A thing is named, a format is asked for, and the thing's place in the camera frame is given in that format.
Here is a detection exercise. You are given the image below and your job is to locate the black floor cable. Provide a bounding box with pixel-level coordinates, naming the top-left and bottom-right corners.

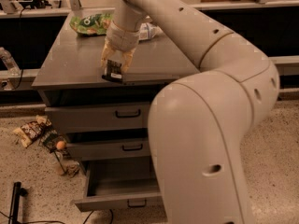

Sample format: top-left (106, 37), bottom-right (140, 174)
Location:
top-left (82, 209), bottom-right (115, 224)

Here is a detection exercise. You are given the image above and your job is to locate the clear plastic water bottle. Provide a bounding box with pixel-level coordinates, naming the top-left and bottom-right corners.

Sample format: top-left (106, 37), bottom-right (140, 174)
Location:
top-left (139, 22), bottom-right (163, 41)

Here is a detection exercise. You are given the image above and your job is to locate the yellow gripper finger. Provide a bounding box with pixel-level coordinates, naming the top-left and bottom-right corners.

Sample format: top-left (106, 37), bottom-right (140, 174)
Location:
top-left (121, 49), bottom-right (135, 73)
top-left (101, 39), bottom-right (116, 69)

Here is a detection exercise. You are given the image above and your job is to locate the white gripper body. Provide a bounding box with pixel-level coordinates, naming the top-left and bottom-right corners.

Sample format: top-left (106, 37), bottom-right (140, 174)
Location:
top-left (106, 21), bottom-right (140, 52)

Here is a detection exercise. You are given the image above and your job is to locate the grey middle drawer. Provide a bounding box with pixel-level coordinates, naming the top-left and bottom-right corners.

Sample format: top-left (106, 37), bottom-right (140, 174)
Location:
top-left (67, 138), bottom-right (150, 161)

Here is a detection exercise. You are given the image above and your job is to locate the plastic bottle on floor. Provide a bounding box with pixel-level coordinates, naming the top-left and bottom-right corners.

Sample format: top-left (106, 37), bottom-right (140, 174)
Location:
top-left (49, 151), bottom-right (66, 175)

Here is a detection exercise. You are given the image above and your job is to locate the brown snack bag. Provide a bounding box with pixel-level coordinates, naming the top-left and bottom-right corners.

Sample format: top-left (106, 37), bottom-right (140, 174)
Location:
top-left (13, 116), bottom-right (51, 147)

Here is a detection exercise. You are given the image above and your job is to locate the plastic bottle on rail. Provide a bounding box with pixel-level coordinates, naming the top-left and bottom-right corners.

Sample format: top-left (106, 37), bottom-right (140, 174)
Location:
top-left (0, 47), bottom-right (21, 77)

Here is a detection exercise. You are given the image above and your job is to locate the grey bottom drawer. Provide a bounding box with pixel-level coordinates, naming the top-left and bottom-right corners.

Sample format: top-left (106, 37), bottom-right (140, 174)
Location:
top-left (74, 156), bottom-right (163, 212)

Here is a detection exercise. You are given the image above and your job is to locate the grey drawer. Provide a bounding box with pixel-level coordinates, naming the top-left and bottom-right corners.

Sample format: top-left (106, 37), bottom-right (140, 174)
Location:
top-left (46, 103), bottom-right (150, 133)
top-left (67, 138), bottom-right (150, 161)
top-left (74, 156), bottom-right (163, 212)

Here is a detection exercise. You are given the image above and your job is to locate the green chip bag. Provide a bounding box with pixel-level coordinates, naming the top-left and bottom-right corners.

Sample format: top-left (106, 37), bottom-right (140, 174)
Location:
top-left (69, 13), bottom-right (112, 35)

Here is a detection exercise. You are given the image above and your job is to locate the grey drawer cabinet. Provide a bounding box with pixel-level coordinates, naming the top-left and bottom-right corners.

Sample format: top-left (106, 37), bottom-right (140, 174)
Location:
top-left (31, 7), bottom-right (200, 175)

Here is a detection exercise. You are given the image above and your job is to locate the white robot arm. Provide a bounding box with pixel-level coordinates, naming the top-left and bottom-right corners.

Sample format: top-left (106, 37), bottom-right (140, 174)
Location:
top-left (102, 0), bottom-right (279, 224)

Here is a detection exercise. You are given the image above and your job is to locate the orange ball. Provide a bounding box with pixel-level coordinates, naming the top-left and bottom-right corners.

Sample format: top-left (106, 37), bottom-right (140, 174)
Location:
top-left (56, 141), bottom-right (66, 150)

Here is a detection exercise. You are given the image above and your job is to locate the dark green snack bag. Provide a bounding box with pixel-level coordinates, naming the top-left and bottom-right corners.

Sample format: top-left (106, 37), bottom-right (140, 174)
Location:
top-left (38, 130), bottom-right (66, 153)

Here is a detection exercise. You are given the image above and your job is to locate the black stand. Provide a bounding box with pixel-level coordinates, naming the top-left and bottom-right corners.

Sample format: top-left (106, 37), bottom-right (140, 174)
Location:
top-left (8, 182), bottom-right (28, 224)

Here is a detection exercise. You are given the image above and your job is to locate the grey metal rail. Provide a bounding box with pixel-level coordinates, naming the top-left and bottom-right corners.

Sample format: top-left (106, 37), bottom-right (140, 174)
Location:
top-left (271, 56), bottom-right (299, 76)

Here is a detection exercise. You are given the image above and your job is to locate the grey top drawer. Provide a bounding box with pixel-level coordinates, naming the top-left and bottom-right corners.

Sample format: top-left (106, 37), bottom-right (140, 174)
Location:
top-left (46, 103), bottom-right (150, 133)

